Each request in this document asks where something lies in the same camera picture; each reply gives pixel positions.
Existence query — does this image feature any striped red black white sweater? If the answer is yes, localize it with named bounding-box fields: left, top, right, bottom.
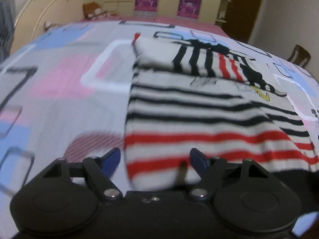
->
left=124, top=37, right=318, bottom=190

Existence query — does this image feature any patterned grey pink blue bedspread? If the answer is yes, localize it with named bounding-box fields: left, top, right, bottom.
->
left=1, top=21, right=318, bottom=238

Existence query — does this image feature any pink bed sheet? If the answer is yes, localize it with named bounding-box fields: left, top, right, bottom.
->
left=80, top=16, right=229, bottom=38

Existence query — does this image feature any dark wooden chair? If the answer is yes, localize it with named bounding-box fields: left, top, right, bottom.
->
left=288, top=45, right=311, bottom=69

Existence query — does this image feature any cream open shelf unit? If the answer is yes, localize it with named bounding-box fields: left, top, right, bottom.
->
left=215, top=0, right=231, bottom=27

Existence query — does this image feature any floral pillow at bed edge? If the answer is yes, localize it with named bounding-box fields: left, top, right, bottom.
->
left=43, top=22, right=61, bottom=32

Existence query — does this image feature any orange white pillow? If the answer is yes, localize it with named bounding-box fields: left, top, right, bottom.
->
left=82, top=2, right=108, bottom=20

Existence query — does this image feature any right purple poster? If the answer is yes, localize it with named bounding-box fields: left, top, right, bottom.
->
left=177, top=0, right=202, bottom=20

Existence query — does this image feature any purple poster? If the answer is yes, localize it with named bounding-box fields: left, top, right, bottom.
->
left=134, top=0, right=159, bottom=18
left=177, top=0, right=202, bottom=20

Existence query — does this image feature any cream curved headboard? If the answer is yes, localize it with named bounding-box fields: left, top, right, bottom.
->
left=10, top=0, right=103, bottom=53

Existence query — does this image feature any left purple poster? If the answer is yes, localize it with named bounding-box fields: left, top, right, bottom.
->
left=134, top=0, right=159, bottom=18

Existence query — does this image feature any dark brown wooden door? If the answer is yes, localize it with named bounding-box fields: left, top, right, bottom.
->
left=222, top=0, right=262, bottom=43

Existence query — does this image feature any grey curtain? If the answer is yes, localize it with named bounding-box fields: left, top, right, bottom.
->
left=1, top=0, right=15, bottom=63

